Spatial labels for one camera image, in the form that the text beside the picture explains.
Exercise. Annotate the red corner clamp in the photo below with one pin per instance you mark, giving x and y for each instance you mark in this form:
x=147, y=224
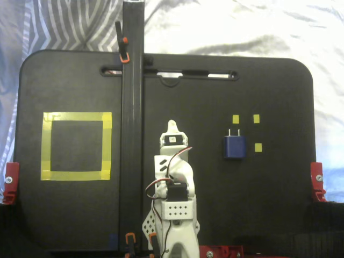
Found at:
x=317, y=172
x=12, y=172

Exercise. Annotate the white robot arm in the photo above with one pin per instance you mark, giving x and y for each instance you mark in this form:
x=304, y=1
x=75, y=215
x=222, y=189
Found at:
x=177, y=209

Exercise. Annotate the red base bracket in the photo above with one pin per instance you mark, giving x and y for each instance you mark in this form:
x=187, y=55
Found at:
x=220, y=252

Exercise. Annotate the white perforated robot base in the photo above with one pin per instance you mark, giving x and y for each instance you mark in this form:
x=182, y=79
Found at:
x=149, y=224

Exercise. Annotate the yellow tape square outline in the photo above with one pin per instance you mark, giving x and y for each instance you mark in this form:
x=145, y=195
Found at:
x=75, y=116

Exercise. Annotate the small orange clamp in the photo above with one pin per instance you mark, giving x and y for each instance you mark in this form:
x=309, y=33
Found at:
x=130, y=237
x=153, y=237

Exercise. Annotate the long black bar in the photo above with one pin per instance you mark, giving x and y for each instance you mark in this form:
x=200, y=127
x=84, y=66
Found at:
x=131, y=107

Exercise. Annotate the white gray patterned bed sheet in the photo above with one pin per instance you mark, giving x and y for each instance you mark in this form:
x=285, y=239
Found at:
x=242, y=27

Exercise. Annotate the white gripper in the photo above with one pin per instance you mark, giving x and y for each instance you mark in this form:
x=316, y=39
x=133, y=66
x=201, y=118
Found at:
x=172, y=149

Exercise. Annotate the small yellow tape marker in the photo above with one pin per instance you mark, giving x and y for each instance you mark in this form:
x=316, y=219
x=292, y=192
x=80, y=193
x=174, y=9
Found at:
x=235, y=119
x=258, y=147
x=256, y=118

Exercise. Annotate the blue charger block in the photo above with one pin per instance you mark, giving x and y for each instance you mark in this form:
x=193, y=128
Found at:
x=235, y=147

